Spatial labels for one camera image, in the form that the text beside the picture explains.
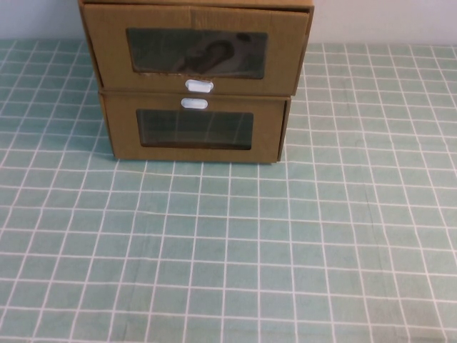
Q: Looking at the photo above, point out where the white plastic drawer handle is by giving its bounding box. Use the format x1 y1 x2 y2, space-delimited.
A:
180 96 209 109
184 79 215 94

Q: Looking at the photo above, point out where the green checked tablecloth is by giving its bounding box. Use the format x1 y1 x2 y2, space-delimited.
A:
0 38 457 343

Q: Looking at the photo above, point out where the cardboard drawer with window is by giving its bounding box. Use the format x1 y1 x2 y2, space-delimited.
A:
81 3 310 96
101 94 286 164

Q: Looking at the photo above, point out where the cardboard drawer with flat window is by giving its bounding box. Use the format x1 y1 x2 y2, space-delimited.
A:
101 94 286 164

